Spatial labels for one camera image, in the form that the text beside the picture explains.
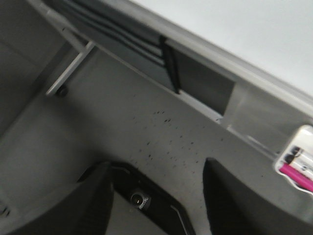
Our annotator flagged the pink marker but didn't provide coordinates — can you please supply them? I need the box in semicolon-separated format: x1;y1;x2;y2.
279;164;313;192

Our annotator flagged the black capped marker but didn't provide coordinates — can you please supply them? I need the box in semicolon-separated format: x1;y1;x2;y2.
284;154;313;179
291;146;313;165

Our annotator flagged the white whiteboard with grey frame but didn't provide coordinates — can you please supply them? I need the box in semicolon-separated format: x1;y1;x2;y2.
26;0;313;116

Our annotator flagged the lower black capped marker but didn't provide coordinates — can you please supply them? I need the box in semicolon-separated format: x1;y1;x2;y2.
284;154;313;179

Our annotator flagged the grey whiteboard stand frame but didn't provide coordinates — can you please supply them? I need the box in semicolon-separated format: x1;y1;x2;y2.
24;0;313;162

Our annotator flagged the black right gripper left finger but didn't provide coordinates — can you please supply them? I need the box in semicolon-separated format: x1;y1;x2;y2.
1;162;113;235

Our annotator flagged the white plastic marker tray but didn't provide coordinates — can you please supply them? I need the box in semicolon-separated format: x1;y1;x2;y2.
274;125;313;195

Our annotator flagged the upper black capped marker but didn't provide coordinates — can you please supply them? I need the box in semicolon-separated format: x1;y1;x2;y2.
291;146;313;165

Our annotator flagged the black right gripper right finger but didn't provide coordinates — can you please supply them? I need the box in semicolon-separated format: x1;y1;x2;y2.
202;158;313;235

